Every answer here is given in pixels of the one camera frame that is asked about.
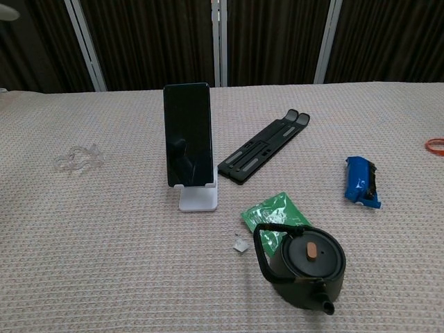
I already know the black smartphone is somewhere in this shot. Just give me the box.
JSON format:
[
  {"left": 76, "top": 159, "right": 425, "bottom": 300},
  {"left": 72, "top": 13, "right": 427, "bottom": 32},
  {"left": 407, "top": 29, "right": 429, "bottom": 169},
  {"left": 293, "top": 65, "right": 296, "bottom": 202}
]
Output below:
[{"left": 162, "top": 82, "right": 215, "bottom": 188}]

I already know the black folding laptop stand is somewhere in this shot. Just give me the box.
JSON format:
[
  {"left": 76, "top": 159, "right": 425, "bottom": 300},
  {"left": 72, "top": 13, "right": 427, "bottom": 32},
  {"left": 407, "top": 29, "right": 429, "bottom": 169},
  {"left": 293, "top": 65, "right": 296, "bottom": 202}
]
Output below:
[{"left": 217, "top": 108, "right": 311, "bottom": 186}]

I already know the white phone stand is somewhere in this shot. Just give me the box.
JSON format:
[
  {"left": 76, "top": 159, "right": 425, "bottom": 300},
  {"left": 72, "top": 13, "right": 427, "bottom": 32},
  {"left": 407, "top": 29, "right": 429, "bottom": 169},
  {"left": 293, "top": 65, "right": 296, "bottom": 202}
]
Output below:
[{"left": 178, "top": 165, "right": 220, "bottom": 212}]

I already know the green tea packet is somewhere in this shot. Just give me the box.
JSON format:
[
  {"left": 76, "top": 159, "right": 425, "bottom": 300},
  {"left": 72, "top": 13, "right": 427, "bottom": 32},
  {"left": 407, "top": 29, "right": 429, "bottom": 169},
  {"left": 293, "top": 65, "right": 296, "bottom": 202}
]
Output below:
[{"left": 241, "top": 191, "right": 312, "bottom": 259}]

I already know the small clear plastic piece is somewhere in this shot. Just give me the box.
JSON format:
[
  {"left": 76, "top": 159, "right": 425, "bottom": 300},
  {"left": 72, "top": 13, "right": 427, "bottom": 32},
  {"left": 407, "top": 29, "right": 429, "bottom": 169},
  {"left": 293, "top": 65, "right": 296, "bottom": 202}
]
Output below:
[{"left": 231, "top": 234, "right": 249, "bottom": 253}]

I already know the dark ribbed partition panel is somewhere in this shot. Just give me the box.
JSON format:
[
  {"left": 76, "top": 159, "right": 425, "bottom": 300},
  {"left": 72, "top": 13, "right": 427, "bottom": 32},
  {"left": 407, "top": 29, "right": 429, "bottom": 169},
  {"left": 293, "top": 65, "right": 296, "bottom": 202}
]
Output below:
[
  {"left": 0, "top": 0, "right": 95, "bottom": 94},
  {"left": 324, "top": 0, "right": 444, "bottom": 84},
  {"left": 78, "top": 0, "right": 216, "bottom": 92},
  {"left": 225, "top": 0, "right": 330, "bottom": 87}
]

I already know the blue snack packet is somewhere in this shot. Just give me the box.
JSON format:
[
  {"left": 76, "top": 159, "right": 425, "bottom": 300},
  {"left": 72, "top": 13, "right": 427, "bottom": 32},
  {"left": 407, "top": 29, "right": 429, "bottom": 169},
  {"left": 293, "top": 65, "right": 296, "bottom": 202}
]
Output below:
[{"left": 343, "top": 155, "right": 382, "bottom": 210}]

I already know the beige woven tablecloth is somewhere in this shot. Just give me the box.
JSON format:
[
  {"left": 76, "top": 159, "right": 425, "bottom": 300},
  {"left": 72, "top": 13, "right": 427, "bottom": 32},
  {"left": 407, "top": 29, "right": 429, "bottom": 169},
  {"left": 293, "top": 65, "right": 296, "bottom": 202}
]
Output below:
[{"left": 0, "top": 81, "right": 444, "bottom": 333}]

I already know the clear plastic wrapper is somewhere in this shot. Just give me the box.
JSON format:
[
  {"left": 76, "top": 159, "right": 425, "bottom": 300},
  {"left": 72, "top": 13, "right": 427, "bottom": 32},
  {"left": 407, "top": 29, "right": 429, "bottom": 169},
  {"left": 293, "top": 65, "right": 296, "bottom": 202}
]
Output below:
[{"left": 53, "top": 143, "right": 105, "bottom": 175}]

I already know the white partition frame post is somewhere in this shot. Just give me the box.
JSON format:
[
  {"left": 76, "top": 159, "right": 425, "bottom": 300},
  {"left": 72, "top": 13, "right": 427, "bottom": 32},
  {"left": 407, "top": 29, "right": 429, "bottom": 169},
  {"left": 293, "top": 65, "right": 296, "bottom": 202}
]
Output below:
[
  {"left": 313, "top": 0, "right": 344, "bottom": 85},
  {"left": 210, "top": 0, "right": 229, "bottom": 88},
  {"left": 64, "top": 0, "right": 108, "bottom": 92}
]

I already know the black teapot with handle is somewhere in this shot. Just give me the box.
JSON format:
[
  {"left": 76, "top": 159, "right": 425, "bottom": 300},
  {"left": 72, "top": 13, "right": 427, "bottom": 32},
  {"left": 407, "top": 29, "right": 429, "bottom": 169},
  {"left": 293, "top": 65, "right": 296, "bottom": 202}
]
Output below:
[{"left": 252, "top": 223, "right": 347, "bottom": 316}]

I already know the orange rubber ring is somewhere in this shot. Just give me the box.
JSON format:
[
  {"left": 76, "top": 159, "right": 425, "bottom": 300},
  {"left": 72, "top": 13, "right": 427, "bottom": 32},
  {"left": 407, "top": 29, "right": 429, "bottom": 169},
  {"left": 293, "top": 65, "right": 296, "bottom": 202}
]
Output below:
[{"left": 425, "top": 137, "right": 444, "bottom": 153}]

